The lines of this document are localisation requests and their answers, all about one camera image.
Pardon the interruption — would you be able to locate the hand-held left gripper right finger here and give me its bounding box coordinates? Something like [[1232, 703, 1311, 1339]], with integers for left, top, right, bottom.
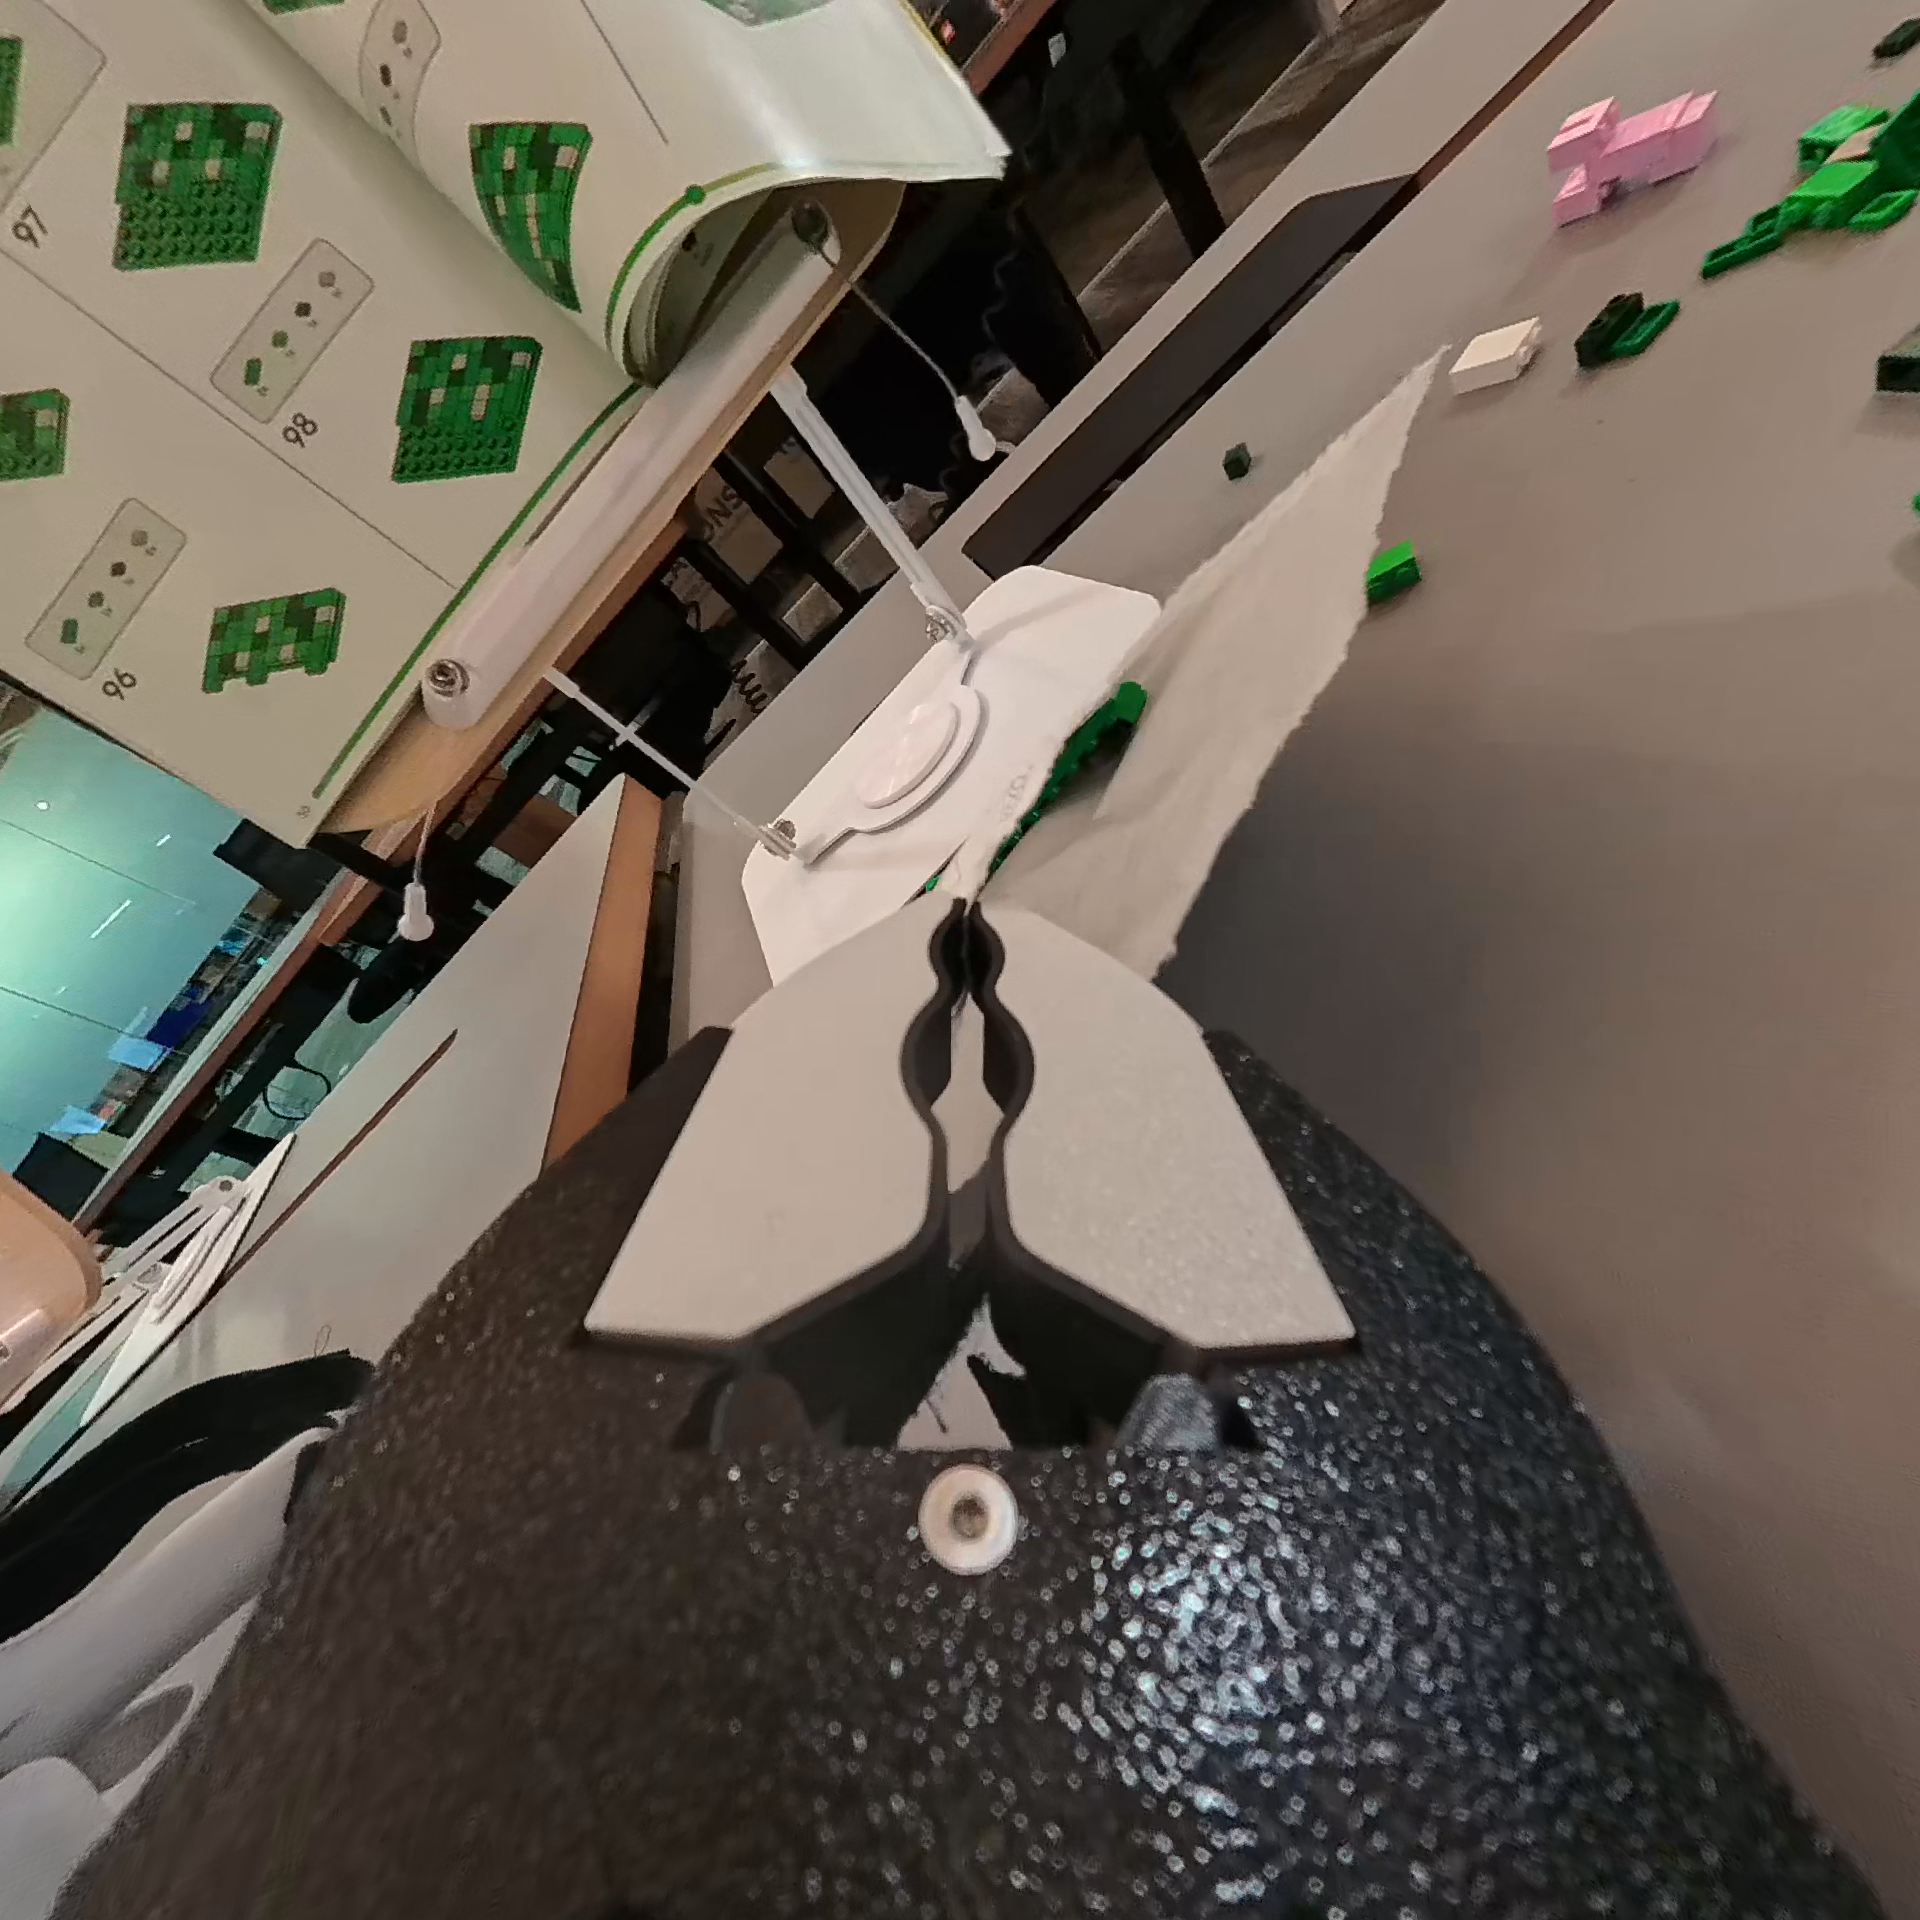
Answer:
[[971, 901, 1361, 1445]]

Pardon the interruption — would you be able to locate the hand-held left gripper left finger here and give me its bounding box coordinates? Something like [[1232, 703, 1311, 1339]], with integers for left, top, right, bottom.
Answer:
[[579, 896, 999, 1455]]

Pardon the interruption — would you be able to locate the brick-printed paper bag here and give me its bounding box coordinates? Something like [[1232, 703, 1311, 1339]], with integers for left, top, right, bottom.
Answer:
[[951, 346, 1453, 977]]

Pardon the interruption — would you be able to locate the white desk with wooden edge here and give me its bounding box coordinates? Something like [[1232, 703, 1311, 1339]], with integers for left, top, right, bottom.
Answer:
[[0, 773, 669, 1443]]

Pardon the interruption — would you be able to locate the grey desk with brown edge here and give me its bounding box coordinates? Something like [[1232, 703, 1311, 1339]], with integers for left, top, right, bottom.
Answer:
[[1080, 0, 1615, 303]]

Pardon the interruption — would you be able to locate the long green brick plate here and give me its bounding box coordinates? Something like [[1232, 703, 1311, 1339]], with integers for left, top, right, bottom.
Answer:
[[989, 681, 1149, 874]]

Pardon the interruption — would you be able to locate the white book stand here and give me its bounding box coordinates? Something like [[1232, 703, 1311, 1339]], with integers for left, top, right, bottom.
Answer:
[[0, 1131, 303, 1426], [299, 187, 1164, 992]]

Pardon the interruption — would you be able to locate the cream brick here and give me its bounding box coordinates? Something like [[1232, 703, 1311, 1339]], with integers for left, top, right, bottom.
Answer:
[[1448, 319, 1545, 395]]

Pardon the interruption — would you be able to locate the brick instruction booklet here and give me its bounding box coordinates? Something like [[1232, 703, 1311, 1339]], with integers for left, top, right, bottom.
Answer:
[[0, 0, 1011, 812]]

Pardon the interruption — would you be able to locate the pink brick pig figure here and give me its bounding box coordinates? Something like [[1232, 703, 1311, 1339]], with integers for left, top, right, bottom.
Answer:
[[1547, 90, 1721, 232]]

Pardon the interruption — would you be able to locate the pile of green bricks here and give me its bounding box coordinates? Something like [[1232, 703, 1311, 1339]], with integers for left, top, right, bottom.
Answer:
[[1698, 105, 1920, 282]]

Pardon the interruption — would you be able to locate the black desk cable panel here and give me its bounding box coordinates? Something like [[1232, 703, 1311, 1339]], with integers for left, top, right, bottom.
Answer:
[[964, 176, 1419, 578]]

